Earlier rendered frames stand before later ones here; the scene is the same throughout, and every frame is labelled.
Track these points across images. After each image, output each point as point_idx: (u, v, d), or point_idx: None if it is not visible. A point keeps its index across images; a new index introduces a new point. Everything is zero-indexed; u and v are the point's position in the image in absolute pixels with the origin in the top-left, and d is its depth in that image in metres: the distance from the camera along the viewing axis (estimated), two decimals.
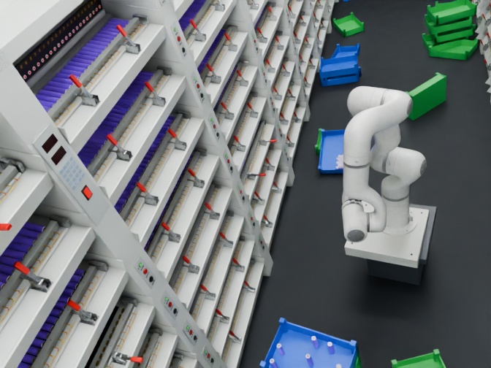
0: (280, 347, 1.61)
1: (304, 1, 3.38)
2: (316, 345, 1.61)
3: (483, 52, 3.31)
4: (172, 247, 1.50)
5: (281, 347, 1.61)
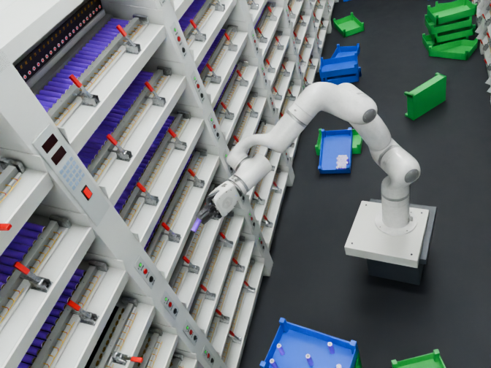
0: (280, 347, 1.61)
1: (304, 1, 3.38)
2: None
3: (483, 52, 3.31)
4: (172, 247, 1.50)
5: (281, 347, 1.61)
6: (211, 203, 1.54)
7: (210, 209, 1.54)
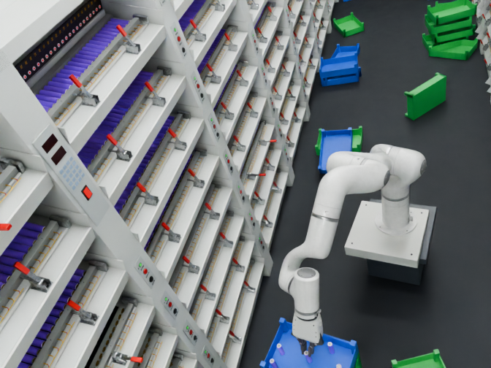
0: (280, 347, 1.61)
1: (304, 1, 3.38)
2: None
3: (483, 52, 3.31)
4: (172, 247, 1.50)
5: (281, 347, 1.61)
6: None
7: None
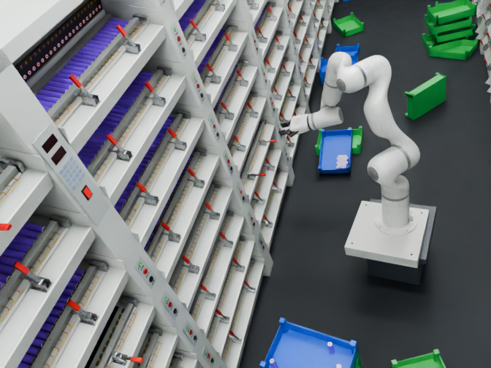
0: None
1: (304, 1, 3.38)
2: None
3: (483, 52, 3.31)
4: (172, 247, 1.50)
5: None
6: None
7: (288, 121, 2.27)
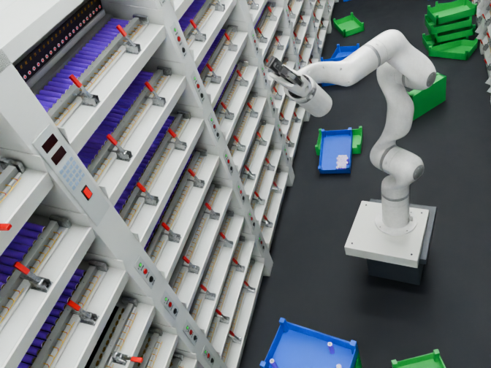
0: None
1: (304, 1, 3.38)
2: None
3: (483, 52, 3.31)
4: (172, 247, 1.50)
5: None
6: (287, 75, 1.22)
7: (280, 74, 1.21)
